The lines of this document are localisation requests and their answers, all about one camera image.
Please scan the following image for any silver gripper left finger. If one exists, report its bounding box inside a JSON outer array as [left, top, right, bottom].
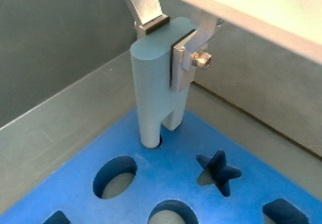
[[125, 0, 170, 39]]

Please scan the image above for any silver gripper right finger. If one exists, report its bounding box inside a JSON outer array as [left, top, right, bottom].
[[170, 12, 224, 91]]

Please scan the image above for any light blue square-circle peg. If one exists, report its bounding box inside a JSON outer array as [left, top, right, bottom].
[[130, 17, 196, 149]]

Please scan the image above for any blue shape-sorter block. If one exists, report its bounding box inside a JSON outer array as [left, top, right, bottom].
[[0, 112, 322, 224]]

